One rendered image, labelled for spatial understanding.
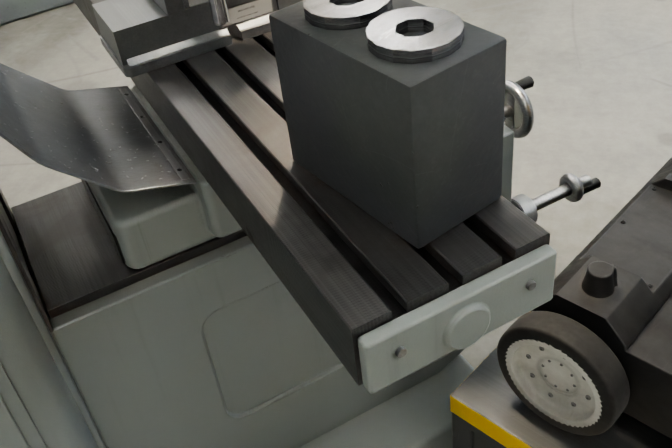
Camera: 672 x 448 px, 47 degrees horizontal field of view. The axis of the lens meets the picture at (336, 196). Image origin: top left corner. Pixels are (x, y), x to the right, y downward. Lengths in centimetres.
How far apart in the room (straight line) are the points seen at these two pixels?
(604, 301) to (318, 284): 56
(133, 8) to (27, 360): 52
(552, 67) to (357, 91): 229
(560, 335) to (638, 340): 12
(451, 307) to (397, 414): 84
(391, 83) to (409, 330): 22
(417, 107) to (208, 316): 63
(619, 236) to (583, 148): 124
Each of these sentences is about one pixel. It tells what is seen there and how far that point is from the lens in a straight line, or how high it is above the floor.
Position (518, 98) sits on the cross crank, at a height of 68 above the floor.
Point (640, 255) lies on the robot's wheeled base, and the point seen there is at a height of 59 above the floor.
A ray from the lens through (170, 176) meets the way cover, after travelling 106.
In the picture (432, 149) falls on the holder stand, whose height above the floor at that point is 105.
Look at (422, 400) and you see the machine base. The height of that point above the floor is 20.
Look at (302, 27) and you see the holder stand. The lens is 79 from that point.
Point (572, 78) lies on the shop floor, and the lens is 293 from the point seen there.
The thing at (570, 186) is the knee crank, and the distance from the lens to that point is 153.
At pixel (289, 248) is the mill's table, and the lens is 80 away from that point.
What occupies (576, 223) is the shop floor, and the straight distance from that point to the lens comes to 227.
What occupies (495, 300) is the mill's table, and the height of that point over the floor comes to 90.
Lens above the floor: 146
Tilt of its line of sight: 38 degrees down
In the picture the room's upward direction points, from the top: 8 degrees counter-clockwise
